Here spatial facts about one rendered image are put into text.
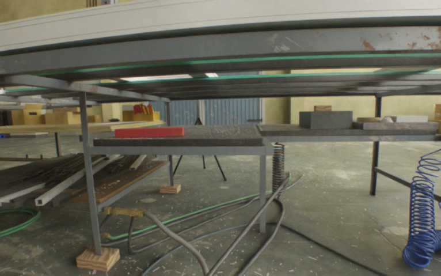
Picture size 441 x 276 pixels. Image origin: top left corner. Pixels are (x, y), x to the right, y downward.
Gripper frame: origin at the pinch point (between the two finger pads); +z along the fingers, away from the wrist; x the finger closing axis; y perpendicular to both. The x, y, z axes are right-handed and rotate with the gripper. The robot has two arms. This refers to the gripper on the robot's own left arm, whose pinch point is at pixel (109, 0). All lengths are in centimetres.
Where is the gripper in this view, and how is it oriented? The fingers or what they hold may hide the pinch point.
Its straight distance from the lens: 62.9
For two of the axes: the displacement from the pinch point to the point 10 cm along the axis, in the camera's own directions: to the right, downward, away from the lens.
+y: -9.9, 0.0, 1.5
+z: 0.2, 9.9, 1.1
